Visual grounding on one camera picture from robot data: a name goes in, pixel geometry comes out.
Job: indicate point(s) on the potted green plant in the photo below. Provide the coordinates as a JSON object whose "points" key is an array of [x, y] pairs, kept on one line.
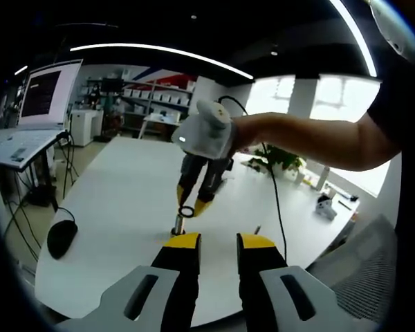
{"points": [[283, 159]]}

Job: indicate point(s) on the small white toy figure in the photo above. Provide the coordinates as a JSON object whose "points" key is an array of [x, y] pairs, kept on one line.
{"points": [[325, 207]]}

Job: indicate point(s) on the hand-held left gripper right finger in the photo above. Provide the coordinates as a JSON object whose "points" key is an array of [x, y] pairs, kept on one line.
{"points": [[259, 287]]}

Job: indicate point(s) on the ceiling light strip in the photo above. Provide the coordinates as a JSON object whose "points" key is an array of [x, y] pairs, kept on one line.
{"points": [[159, 46], [358, 31]]}

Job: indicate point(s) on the black washer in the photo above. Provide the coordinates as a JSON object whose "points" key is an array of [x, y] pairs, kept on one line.
{"points": [[180, 211]]}

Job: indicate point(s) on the shelf with white boxes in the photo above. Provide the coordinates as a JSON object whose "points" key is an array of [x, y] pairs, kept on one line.
{"points": [[159, 95]]}

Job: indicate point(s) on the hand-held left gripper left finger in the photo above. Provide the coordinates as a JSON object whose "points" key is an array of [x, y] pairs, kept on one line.
{"points": [[176, 276]]}

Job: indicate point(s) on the large monitor screen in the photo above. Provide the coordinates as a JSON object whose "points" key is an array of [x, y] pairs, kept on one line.
{"points": [[52, 90]]}

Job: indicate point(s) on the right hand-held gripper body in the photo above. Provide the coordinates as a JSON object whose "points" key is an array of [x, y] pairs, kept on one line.
{"points": [[200, 135]]}

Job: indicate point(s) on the white office desk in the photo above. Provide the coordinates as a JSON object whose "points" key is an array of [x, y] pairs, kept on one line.
{"points": [[159, 119]]}

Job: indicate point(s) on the white cabinet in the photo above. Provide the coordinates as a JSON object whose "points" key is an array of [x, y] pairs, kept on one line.
{"points": [[84, 128]]}

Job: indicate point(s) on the grey mesh chair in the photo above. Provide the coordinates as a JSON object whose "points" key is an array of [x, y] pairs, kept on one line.
{"points": [[363, 273]]}

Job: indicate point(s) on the white worn device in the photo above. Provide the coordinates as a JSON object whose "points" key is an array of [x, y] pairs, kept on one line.
{"points": [[394, 34]]}

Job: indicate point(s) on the black computer mouse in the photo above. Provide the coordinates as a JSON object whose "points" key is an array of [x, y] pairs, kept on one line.
{"points": [[61, 238]]}

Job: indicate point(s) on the person's dark shirt sleeve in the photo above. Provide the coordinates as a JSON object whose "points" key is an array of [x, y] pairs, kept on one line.
{"points": [[394, 103]]}

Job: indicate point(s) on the silver threaded stud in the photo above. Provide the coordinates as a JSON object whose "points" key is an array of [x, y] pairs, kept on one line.
{"points": [[178, 224]]}

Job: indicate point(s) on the black monitor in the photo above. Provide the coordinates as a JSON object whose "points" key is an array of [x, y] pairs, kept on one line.
{"points": [[112, 84]]}

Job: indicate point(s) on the white desk stand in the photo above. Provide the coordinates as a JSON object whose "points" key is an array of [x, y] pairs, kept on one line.
{"points": [[324, 178]]}

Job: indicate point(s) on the silver bolt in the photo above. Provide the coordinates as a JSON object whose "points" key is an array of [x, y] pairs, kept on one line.
{"points": [[257, 229]]}

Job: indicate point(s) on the white tilted standing desk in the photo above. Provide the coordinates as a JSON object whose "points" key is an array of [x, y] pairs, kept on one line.
{"points": [[20, 141]]}

